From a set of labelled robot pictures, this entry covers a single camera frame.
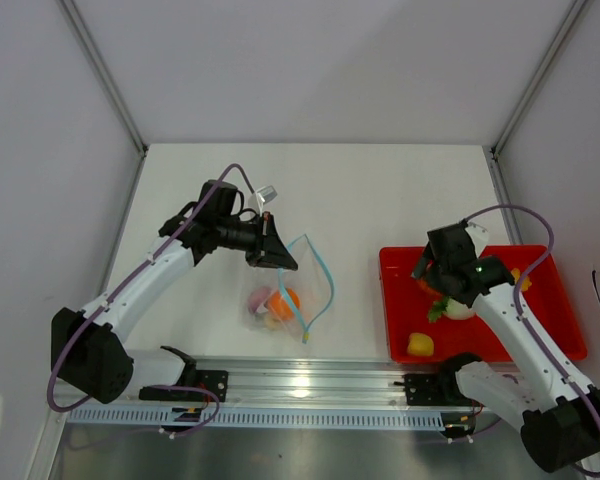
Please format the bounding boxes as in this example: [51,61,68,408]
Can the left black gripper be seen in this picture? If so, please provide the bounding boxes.
[217,212,298,271]

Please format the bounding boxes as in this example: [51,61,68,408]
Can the orange toy pumpkin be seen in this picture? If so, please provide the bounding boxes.
[416,278,444,300]

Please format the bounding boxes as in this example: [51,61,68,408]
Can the purple toy onion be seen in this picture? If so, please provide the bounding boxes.
[247,286,272,315]

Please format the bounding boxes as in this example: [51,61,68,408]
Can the toy orange fruit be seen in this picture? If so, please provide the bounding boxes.
[265,288,301,321]

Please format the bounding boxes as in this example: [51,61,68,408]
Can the clear zip top bag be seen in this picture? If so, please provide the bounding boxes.
[241,234,335,345]

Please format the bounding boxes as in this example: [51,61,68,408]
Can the white toy eggplant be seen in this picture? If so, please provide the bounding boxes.
[427,297,475,323]

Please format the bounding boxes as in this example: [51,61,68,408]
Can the toy garlic bulb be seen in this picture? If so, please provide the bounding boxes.
[259,313,283,331]

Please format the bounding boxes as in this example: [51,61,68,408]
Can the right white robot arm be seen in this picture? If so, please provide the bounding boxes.
[412,220,600,478]

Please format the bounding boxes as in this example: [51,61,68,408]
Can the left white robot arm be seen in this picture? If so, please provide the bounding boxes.
[51,180,298,404]

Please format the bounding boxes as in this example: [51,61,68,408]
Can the yellow toy pepper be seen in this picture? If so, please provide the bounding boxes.
[406,332,435,357]

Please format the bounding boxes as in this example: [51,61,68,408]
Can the yellow toy ginger root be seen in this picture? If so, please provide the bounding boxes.
[511,268,532,292]

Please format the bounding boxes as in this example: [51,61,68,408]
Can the red plastic tray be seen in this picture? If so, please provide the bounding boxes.
[379,246,588,364]

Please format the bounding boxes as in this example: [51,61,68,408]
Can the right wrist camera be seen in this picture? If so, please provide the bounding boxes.
[465,221,490,255]

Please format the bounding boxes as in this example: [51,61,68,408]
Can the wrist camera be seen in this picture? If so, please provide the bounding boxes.
[249,185,278,214]
[465,221,490,255]

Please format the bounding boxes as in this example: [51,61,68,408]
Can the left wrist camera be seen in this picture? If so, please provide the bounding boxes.
[249,185,278,214]

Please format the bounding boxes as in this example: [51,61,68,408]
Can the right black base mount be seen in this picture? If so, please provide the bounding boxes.
[394,373,462,406]

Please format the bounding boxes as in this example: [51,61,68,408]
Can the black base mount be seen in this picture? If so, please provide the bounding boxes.
[394,373,462,406]
[178,370,229,402]

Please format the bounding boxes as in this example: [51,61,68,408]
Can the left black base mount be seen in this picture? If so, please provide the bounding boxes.
[178,370,229,402]

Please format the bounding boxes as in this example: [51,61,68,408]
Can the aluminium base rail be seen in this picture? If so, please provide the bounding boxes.
[114,354,506,416]

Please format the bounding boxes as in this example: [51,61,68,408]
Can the white slotted cable duct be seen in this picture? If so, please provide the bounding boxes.
[68,405,445,432]

